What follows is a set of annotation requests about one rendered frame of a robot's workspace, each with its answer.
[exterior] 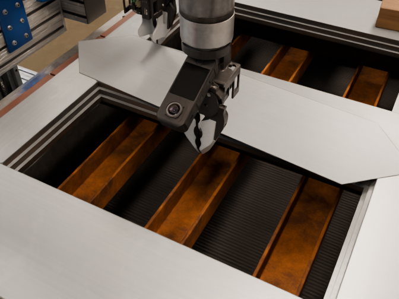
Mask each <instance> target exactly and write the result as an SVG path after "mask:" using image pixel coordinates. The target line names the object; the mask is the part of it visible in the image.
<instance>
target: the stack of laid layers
mask: <svg viewBox="0 0 399 299"><path fill-rule="evenodd" d="M234 9H235V18H239V19H242V20H246V21H251V22H254V23H258V24H263V25H266V26H270V27H275V28H279V29H282V30H287V31H291V32H294V33H299V34H303V35H306V36H311V37H315V38H318V39H322V40H327V41H330V42H334V43H339V44H343V45H346V46H351V47H355V48H358V49H363V50H367V51H370V52H375V53H379V54H382V55H387V56H391V57H394V58H399V41H396V40H391V39H387V38H384V37H379V36H374V35H371V34H366V33H362V32H359V31H354V30H349V29H346V28H341V27H337V26H332V25H329V24H324V23H319V22H316V21H311V20H307V19H304V18H299V17H294V16H291V15H286V14H282V13H279V12H274V11H269V10H266V9H261V8H257V7H252V6H249V5H244V4H239V3H236V2H235V8H234ZM179 30H180V19H179V16H178V13H177V14H176V17H175V20H174V22H173V25H172V26H171V28H170V31H169V33H168V35H167V37H166V39H165V41H164V42H163V43H162V44H161V45H164V44H165V43H166V42H167V41H168V40H169V39H171V38H172V37H173V36H174V35H175V34H176V33H177V32H178V31H179ZM240 73H241V74H243V75H246V76H248V77H251V78H254V79H257V80H259V81H262V82H265V83H267V84H271V85H273V86H276V87H279V88H282V89H284V90H287V91H290V92H293V93H295V94H298V95H301V96H304V97H307V98H309V99H312V100H315V101H318V102H320V103H324V104H326V105H329V106H332V107H335V108H337V109H340V110H343V111H345V112H348V113H351V114H355V115H356V116H360V117H362V118H365V119H368V120H371V121H373V122H376V123H378V124H379V125H380V127H381V128H382V129H383V131H384V132H385V133H386V134H387V136H388V137H389V139H390V140H391V141H392V143H393V144H394V145H395V146H396V148H397V149H398V150H399V93H398V96H397V99H396V101H395V104H394V107H393V110H392V111H389V110H385V109H382V108H379V107H375V106H371V105H368V104H365V103H361V102H358V101H354V100H351V99H347V98H344V97H340V96H336V95H333V94H330V93H326V92H323V91H319V90H316V89H313V88H309V87H305V86H302V85H299V84H295V83H292V82H288V81H284V80H282V79H278V78H274V77H270V76H268V75H264V74H260V73H257V72H253V71H249V70H247V69H243V68H241V69H240ZM101 101H104V102H107V103H110V104H112V105H115V106H118V107H121V108H123V109H127V110H130V111H132V112H135V113H138V114H141V115H144V116H147V117H150V118H152V119H155V120H158V121H159V119H158V118H157V115H156V113H157V111H158V109H159V107H157V106H155V105H153V104H151V103H148V102H146V101H144V100H141V99H139V98H136V97H134V96H132V95H130V94H127V93H125V92H123V91H120V90H118V89H115V88H113V87H111V86H109V85H106V84H104V83H102V82H100V81H97V83H96V84H94V85H93V86H92V87H91V88H90V89H89V90H88V91H86V92H85V93H84V94H83V95H82V96H81V97H80V98H78V99H77V100H76V101H75V102H73V103H72V104H71V105H70V106H69V107H68V108H67V109H65V110H64V111H63V112H62V113H61V114H60V115H59V116H57V117H56V118H55V119H54V120H53V121H51V122H50V123H49V124H48V125H47V126H45V127H44V128H43V129H42V130H41V131H40V132H39V133H37V134H36V135H35V136H34V137H32V139H31V140H29V141H28V142H27V143H26V144H24V145H23V146H22V147H21V148H20V149H19V150H18V151H16V152H15V153H14V154H13V155H12V156H10V158H8V159H7V160H6V161H5V162H3V163H1V164H3V165H5V166H7V167H10V168H12V169H14V170H17V171H19V172H21V173H23V172H24V171H25V170H26V169H27V168H28V167H30V166H31V165H32V164H33V163H34V162H35V161H36V160H37V159H38V158H39V157H40V156H42V155H43V154H44V153H45V152H46V151H47V150H48V149H49V148H50V147H51V146H52V145H53V144H55V143H56V142H57V141H58V140H59V139H60V138H62V137H63V136H64V135H65V134H66V133H67V132H68V131H69V130H70V129H71V128H72V127H73V126H75V125H76V124H77V123H78V122H79V121H80V120H81V119H82V118H83V117H84V116H85V115H87V114H88V113H89V112H90V111H91V110H92V109H94V108H95V107H96V106H97V105H98V104H99V103H100V102H101ZM216 141H217V142H221V143H223V144H226V145H229V146H231V147H235V148H238V149H240V150H243V151H246V152H249V153H251V154H255V155H258V156H260V157H263V158H266V159H269V160H271V161H275V162H277V163H280V164H283V165H285V166H289V167H291V168H295V169H297V170H300V171H303V172H305V173H309V174H312V175H314V176H317V177H320V178H323V179H325V180H329V179H326V178H324V177H322V176H320V175H317V174H315V173H313V172H311V171H308V170H305V169H304V168H301V167H298V166H296V165H294V164H292V163H289V162H287V161H284V160H282V159H280V158H277V157H275V156H273V155H270V154H268V153H266V152H263V151H261V150H259V149H256V148H254V147H252V146H249V145H247V144H244V143H242V142H240V141H237V140H235V139H233V138H230V137H228V136H226V135H223V134H220V135H219V137H218V138H217V140H216ZM376 180H377V179H373V180H367V181H362V182H356V183H349V184H345V185H343V186H345V187H349V188H351V189H354V190H357V191H360V192H362V195H361V197H360V201H359V203H358V206H357V208H356V212H355V214H354V217H353V219H352V222H351V225H350V228H349V231H348V233H347V236H346V239H345V241H344V244H343V247H342V250H341V252H340V255H339V258H338V261H337V263H336V266H335V269H334V272H333V274H332V277H331V280H330V283H329V285H328V288H327V291H326V293H325V296H324V299H336V297H337V294H338V290H339V288H340V285H341V282H342V280H343V276H344V273H345V271H346V268H347V265H348V262H349V259H350V256H351V253H352V251H353V248H354V244H355V242H356V239H357V235H358V233H359V230H360V227H361V225H362V221H363V218H364V216H365V213H366V210H367V207H368V204H369V201H370V198H371V196H372V192H373V189H374V187H375V183H376ZM329 181H331V182H334V181H332V180H329ZM334 183H336V182H334ZM337 184H339V183H337Z"/></svg>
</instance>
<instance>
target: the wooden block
mask: <svg viewBox="0 0 399 299"><path fill-rule="evenodd" d="M375 27H380V28H385V29H389V30H395V31H399V0H382V3H381V7H380V9H379V13H378V18H377V20H376V24H375Z"/></svg>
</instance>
